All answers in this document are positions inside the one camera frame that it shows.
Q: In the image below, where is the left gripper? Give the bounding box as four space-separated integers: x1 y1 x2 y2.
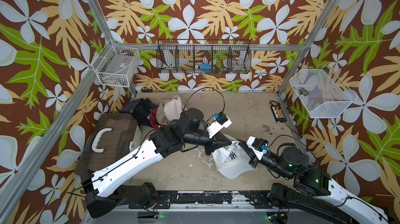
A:
180 129 230 155

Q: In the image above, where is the white baseball cap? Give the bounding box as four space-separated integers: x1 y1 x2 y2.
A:
212 141 256 180

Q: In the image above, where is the cream pink baseball cap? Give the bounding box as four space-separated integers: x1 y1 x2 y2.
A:
164 95 184 121

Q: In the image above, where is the maroon baseball cap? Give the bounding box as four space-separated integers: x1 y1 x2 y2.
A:
149 108 163 129

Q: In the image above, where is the black baseball cap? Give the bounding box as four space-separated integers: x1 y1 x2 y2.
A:
120 99 158 127

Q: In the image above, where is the beige baseball cap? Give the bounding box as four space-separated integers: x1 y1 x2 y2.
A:
156 102 169 125

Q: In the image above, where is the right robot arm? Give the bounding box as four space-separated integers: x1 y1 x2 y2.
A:
239 137 394 224

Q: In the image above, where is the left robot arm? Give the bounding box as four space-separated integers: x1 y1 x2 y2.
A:
83 108 232 218

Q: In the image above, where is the black orange device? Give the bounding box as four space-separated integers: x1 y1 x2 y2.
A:
269 101 286 123

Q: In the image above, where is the blue object in basket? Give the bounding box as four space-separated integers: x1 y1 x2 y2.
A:
200 63 212 72

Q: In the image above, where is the small dark object in basket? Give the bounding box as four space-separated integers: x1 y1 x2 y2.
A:
299 87 309 96

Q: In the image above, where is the white mesh basket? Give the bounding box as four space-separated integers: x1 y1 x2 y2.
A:
289 65 357 119

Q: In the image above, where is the brown lidded storage box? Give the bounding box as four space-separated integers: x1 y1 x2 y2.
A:
75 113 142 181

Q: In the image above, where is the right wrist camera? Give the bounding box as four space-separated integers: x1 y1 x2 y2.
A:
246 136 269 161

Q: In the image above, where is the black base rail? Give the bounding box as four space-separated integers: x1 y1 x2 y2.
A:
129 190 287 209

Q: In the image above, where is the black wire basket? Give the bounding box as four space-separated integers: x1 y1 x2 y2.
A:
155 39 252 74

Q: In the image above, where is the white wire basket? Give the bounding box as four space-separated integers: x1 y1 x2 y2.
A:
92 43 141 87

